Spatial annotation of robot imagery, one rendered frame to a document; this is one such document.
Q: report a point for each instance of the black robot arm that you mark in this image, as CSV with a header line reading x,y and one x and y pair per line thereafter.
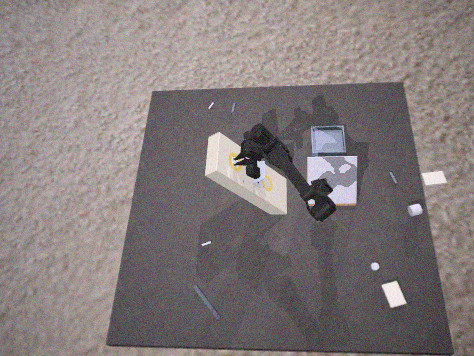
x,y
277,153

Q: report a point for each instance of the grey flat bar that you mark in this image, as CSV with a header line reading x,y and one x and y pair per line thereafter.
x,y
206,302

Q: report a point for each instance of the light blue square tray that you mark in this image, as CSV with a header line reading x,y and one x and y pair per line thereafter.
x,y
328,141

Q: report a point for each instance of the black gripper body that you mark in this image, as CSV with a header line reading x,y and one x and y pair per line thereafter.
x,y
251,169

